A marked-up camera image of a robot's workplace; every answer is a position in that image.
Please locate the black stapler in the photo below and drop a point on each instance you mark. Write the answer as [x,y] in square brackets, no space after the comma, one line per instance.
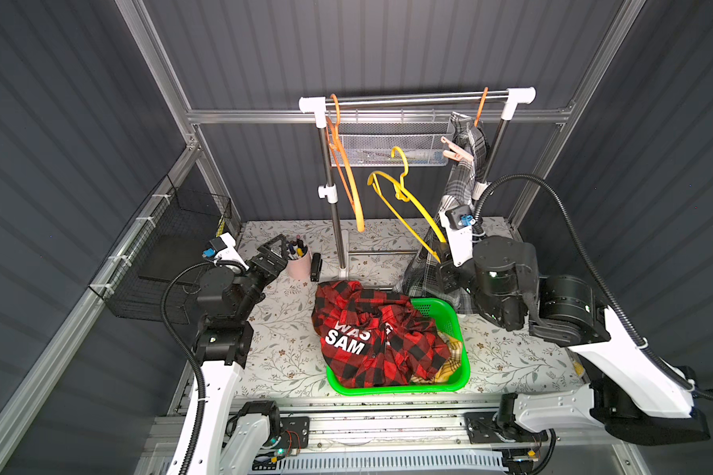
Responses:
[316,267]

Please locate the grey plaid long-sleeve shirt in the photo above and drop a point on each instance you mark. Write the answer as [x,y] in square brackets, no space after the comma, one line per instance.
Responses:
[432,272]

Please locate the black wire wall basket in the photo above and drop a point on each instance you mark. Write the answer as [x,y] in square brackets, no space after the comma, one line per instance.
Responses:
[171,236]

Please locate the pink pen cup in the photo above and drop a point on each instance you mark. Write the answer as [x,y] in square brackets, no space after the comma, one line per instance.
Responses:
[299,259]

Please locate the red black plaid shirt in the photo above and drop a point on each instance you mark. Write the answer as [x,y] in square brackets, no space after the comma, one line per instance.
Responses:
[372,338]

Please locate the pink clothespin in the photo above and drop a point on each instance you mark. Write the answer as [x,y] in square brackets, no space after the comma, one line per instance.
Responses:
[454,152]

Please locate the green perforated plastic tray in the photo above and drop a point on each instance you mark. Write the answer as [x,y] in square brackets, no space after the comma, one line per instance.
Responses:
[447,322]

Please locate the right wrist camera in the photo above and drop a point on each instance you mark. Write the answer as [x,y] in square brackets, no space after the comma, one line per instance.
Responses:
[458,223]

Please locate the yellow plaid long-sleeve shirt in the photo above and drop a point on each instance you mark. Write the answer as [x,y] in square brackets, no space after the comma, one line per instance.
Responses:
[450,366]

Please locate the floral table mat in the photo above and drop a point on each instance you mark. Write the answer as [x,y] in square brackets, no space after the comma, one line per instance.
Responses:
[286,359]

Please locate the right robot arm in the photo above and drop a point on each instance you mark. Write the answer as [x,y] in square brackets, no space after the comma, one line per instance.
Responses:
[635,395]

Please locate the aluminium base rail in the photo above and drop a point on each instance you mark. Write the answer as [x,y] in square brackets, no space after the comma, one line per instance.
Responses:
[423,434]

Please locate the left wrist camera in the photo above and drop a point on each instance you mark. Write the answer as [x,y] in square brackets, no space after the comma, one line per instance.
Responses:
[222,250]

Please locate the white mesh wire basket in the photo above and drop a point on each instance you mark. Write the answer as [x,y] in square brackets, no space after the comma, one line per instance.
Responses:
[372,144]

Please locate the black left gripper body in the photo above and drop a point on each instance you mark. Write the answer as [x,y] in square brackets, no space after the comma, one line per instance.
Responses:
[264,261]

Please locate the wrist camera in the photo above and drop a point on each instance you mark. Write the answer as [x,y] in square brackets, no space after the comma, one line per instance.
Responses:
[458,223]
[222,250]

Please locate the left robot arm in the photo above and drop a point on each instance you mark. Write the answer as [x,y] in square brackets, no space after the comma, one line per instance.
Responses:
[212,440]

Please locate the yellow object in basket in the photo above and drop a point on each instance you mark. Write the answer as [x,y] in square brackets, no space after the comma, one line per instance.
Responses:
[221,228]

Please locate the orange plastic hanger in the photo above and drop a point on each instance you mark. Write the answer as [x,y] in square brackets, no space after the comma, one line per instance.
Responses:
[343,165]

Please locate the brown orange hanger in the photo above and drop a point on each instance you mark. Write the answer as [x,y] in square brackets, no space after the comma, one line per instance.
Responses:
[482,101]

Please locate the yellow plastic hanger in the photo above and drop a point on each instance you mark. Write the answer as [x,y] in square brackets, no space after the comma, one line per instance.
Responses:
[402,194]

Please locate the steel clothes rack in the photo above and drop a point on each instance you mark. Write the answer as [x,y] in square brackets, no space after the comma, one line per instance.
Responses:
[407,108]

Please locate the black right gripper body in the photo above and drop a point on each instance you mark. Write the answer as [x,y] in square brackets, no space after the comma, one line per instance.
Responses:
[450,276]

